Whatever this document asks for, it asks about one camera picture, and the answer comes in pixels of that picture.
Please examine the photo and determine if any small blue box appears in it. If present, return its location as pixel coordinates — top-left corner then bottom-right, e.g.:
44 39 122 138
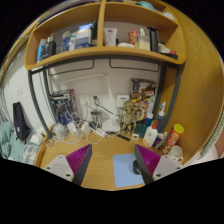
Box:
154 132 168 149

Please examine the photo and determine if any robot model kit box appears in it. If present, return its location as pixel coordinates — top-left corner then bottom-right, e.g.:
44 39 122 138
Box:
49 88 79 126

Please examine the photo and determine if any colourful printed box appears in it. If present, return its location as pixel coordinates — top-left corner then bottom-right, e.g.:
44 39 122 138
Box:
130 78 158 114

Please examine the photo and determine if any dark green round tin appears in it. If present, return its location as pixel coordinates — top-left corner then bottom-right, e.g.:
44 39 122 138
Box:
134 123 148 139

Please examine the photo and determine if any white desk lamp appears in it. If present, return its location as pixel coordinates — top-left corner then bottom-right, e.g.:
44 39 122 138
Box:
59 72 123 133

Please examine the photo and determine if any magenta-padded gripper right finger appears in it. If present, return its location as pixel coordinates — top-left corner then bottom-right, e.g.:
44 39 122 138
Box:
134 143 184 185

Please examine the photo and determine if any red snack can yellow lid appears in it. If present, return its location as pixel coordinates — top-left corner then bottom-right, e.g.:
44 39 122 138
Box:
161 123 185 155

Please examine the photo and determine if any white wall socket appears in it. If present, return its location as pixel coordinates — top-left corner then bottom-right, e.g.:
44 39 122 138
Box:
78 95 91 108
90 94 104 107

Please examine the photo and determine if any black flat stick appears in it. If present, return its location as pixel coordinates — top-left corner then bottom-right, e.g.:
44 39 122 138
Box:
116 133 131 142

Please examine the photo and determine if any white charger block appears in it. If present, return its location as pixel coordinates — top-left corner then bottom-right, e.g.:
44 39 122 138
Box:
66 122 78 134
80 122 92 135

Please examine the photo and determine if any metal cup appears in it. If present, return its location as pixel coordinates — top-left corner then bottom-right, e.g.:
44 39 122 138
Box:
90 109 103 129

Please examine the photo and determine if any white bottle with red cap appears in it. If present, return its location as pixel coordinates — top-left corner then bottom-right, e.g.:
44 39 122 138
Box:
142 119 159 148

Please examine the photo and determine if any light blue mouse pad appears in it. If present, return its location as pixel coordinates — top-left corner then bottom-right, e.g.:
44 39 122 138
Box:
112 152 148 189

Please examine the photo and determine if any white mug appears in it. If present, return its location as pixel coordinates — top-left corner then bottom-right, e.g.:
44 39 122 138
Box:
167 144 185 163

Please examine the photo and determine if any wooden shelf unit dark frame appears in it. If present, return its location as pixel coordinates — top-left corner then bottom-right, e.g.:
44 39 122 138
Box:
23 0 188 138

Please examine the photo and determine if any white power strip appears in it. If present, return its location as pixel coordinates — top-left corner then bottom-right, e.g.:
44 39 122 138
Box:
94 128 108 138

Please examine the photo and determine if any white wall box blue label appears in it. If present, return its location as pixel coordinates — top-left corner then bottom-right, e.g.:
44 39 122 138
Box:
115 93 130 109

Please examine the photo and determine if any black cable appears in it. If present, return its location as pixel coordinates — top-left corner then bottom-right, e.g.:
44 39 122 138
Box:
93 96 117 117

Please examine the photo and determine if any clear glass jar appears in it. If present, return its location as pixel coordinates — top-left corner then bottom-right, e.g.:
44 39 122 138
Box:
52 123 67 139

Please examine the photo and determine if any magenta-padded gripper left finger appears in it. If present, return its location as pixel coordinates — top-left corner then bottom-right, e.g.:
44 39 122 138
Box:
43 143 93 186

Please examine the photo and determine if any brown tree creature figurine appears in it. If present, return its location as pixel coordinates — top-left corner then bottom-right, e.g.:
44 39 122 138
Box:
120 99 138 136

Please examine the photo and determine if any teal checked bedding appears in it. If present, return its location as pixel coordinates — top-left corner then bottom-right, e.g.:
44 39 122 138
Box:
0 120 41 164

